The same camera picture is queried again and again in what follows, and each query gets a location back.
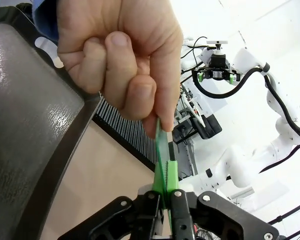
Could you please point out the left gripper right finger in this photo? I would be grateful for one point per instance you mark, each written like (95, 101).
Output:
(173, 175)

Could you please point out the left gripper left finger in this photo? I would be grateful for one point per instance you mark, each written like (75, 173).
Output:
(157, 180)

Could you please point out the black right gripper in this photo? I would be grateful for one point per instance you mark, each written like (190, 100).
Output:
(218, 62)

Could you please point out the green PCB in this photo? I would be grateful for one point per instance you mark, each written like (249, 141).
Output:
(161, 145)

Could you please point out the black plastic tray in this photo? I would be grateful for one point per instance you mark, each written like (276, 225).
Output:
(27, 112)

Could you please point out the person's right forearm blue sleeve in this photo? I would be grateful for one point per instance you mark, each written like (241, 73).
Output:
(43, 20)

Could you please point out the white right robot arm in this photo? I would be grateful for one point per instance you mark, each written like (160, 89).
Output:
(240, 162)

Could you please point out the person's right hand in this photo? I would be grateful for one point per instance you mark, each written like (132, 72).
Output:
(130, 50)

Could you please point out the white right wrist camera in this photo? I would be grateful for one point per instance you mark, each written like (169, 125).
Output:
(217, 42)

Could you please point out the equipment frame with black block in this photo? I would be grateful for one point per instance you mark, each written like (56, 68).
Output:
(207, 127)

